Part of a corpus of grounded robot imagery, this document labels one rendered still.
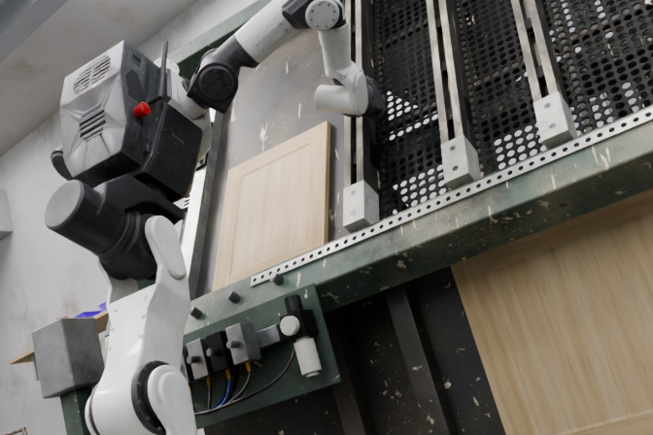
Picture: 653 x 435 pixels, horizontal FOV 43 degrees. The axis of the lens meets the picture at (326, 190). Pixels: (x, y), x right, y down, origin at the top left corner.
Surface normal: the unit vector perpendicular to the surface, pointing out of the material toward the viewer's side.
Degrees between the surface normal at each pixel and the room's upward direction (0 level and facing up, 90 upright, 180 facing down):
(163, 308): 111
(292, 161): 60
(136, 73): 90
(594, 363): 90
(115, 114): 82
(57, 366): 90
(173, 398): 90
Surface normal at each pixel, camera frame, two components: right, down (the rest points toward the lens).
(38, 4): 0.27, 0.92
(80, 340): 0.82, -0.37
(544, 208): -0.02, 0.74
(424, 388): -0.51, -0.11
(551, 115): -0.57, -0.56
